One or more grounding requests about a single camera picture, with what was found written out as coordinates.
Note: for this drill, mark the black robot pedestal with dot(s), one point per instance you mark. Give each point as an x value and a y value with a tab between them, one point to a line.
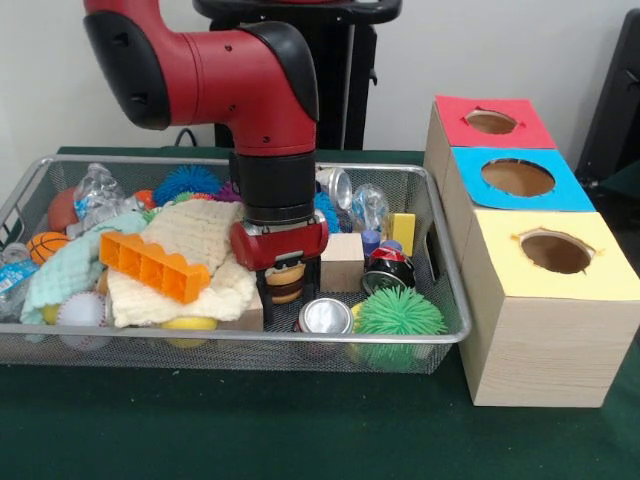
345	75

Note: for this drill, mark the small orange basketball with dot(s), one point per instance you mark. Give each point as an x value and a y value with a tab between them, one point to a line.
47	247

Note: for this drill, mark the white baseball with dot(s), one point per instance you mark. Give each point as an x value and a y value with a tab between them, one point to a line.
82	312

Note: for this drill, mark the large green spiky ball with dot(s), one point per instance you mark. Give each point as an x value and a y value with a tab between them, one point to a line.
400	315

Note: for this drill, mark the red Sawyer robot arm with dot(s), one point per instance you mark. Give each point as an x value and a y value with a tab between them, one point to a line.
225	75

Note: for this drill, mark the wooden box with three holes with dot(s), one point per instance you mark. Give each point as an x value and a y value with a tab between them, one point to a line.
545	340

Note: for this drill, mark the yellow cheese wedge toy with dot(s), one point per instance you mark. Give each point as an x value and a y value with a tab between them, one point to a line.
402	232

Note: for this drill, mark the dark green table cloth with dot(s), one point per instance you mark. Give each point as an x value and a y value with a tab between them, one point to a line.
300	425

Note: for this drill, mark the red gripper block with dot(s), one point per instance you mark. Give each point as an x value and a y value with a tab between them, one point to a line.
280	245

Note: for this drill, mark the plain wooden cube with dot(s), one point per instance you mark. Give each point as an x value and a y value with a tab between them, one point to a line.
342	262

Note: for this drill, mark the cream waffle cloth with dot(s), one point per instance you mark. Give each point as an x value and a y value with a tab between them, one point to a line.
200	230

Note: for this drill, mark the toy hamburger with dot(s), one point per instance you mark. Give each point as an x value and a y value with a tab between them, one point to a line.
285	282

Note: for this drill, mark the mint green knitted cloth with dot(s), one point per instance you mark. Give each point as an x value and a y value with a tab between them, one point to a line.
65	275

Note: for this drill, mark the small brown football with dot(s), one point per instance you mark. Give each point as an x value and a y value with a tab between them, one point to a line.
62	212

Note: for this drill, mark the orange plastic compartment tray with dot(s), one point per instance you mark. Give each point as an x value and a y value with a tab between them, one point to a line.
150	265

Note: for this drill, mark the blue spiky ball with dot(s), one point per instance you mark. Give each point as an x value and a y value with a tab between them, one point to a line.
187	182

